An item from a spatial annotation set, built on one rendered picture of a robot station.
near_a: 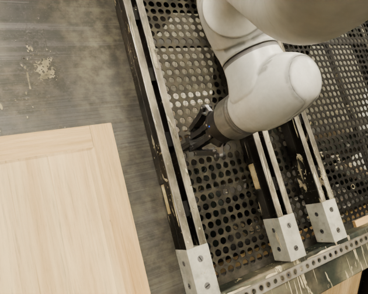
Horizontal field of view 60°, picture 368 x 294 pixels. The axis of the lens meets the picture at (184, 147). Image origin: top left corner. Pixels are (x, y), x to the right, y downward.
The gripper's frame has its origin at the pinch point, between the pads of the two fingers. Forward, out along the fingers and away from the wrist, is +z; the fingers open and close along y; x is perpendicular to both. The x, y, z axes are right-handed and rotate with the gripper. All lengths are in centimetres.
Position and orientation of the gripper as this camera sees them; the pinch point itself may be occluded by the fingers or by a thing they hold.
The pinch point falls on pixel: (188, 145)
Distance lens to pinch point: 83.5
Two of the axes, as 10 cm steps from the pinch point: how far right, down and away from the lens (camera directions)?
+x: -8.8, 1.6, -4.5
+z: -4.1, 2.5, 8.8
